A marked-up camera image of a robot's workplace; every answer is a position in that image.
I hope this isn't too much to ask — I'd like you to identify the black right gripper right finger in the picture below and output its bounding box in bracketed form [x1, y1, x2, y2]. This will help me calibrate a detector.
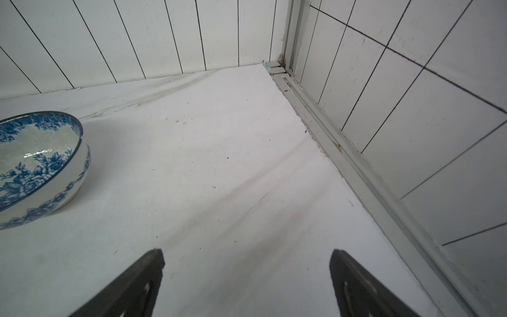
[330, 250, 418, 317]

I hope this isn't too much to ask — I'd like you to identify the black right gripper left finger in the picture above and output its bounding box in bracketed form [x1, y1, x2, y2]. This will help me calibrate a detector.
[71, 249, 165, 316]

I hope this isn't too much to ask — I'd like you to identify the blue white porcelain bowl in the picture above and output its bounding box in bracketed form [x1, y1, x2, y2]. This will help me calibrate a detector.
[1, 111, 91, 231]

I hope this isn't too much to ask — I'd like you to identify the aluminium wall frame profile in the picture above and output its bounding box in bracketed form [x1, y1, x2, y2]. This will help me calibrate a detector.
[269, 1, 493, 316]

